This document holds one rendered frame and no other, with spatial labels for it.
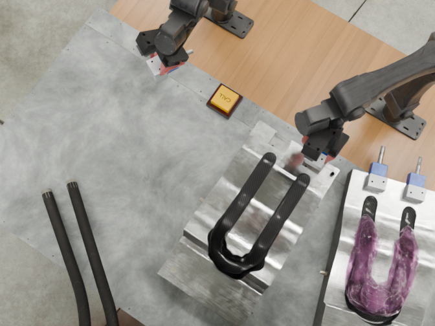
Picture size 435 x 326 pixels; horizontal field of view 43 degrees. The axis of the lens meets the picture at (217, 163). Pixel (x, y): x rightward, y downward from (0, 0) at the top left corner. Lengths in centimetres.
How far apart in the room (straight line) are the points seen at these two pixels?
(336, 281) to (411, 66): 58
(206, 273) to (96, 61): 72
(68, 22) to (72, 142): 118
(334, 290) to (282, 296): 15
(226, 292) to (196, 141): 44
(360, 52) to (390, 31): 102
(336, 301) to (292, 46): 77
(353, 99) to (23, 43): 183
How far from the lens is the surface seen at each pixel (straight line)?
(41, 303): 243
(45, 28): 276
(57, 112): 169
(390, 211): 159
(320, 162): 147
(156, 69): 153
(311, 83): 171
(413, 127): 173
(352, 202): 156
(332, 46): 177
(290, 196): 151
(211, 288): 148
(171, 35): 132
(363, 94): 126
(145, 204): 157
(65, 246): 153
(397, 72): 128
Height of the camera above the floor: 234
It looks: 75 degrees down
